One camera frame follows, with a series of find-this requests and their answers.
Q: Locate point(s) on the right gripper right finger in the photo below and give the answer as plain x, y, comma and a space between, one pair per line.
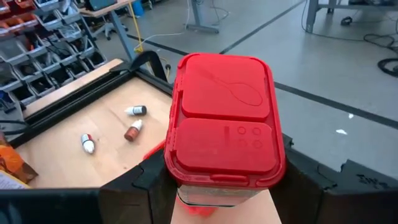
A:
311, 193

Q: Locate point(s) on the red lidded spice container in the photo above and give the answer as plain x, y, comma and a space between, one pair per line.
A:
224, 109

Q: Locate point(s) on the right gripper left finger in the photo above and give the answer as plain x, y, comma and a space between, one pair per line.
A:
146, 193

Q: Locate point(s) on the grey legged workbench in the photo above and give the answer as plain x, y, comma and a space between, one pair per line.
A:
119, 31

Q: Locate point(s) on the Corn Pops cereal box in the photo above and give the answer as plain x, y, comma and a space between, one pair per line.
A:
12, 161

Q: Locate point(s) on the parts bin rack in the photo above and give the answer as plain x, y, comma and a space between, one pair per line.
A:
40, 53

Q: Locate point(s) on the small black dropper bottle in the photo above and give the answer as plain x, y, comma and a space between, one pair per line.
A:
136, 110

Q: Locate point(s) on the grey desk pedestal leg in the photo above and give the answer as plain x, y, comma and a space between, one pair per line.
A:
199, 18

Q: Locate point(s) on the office chair wheeled base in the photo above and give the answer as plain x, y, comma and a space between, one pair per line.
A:
107, 29

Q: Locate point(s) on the small brown dropper bottle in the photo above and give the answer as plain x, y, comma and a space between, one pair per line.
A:
133, 130

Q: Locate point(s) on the small silver red dropper bottle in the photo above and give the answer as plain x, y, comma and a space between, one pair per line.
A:
88, 143

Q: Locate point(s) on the grey metal desk frame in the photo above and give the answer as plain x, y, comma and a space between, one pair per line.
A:
311, 15

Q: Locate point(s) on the small black floor plug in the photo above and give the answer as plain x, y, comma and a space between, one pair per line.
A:
168, 67

